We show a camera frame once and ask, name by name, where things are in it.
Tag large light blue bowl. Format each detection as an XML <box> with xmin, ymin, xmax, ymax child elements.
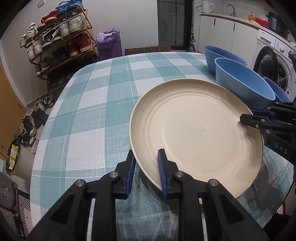
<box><xmin>214</xmin><ymin>58</ymin><xmax>275</xmax><ymax>109</ymax></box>

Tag cream plate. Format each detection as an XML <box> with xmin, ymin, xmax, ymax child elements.
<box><xmin>129</xmin><ymin>78</ymin><xmax>263</xmax><ymax>197</ymax></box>

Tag white lower kitchen cabinets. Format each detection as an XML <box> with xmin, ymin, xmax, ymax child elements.
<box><xmin>198</xmin><ymin>15</ymin><xmax>260</xmax><ymax>68</ymax></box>

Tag white washing machine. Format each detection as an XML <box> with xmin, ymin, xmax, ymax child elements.
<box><xmin>250</xmin><ymin>29</ymin><xmax>295</xmax><ymax>101</ymax></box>

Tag teal checked tablecloth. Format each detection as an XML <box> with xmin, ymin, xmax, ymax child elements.
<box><xmin>30</xmin><ymin>52</ymin><xmax>293</xmax><ymax>240</ymax></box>

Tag black pressure cooker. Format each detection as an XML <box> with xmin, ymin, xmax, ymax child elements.
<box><xmin>266</xmin><ymin>11</ymin><xmax>288</xmax><ymax>38</ymax></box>

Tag white trash bin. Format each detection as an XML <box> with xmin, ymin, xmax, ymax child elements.
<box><xmin>6</xmin><ymin>138</ymin><xmax>21</xmax><ymax>175</ymax></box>

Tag yellow wooden door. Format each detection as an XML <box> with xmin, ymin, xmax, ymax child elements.
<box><xmin>0</xmin><ymin>62</ymin><xmax>26</xmax><ymax>160</ymax></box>

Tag white electric kettle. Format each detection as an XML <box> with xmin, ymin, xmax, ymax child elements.
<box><xmin>202</xmin><ymin>1</ymin><xmax>214</xmax><ymax>13</ymax></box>

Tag black glass door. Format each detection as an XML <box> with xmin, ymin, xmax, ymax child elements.
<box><xmin>157</xmin><ymin>0</ymin><xmax>194</xmax><ymax>50</ymax></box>

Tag patterned cardboard box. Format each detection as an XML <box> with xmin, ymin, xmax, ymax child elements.
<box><xmin>125</xmin><ymin>46</ymin><xmax>171</xmax><ymax>56</ymax></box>

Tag purple plastic bag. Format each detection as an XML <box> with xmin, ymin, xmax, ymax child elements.
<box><xmin>96</xmin><ymin>29</ymin><xmax>122</xmax><ymax>61</ymax></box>

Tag wooden shoe rack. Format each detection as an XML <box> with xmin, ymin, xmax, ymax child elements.
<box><xmin>20</xmin><ymin>1</ymin><xmax>99</xmax><ymax>91</ymax></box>

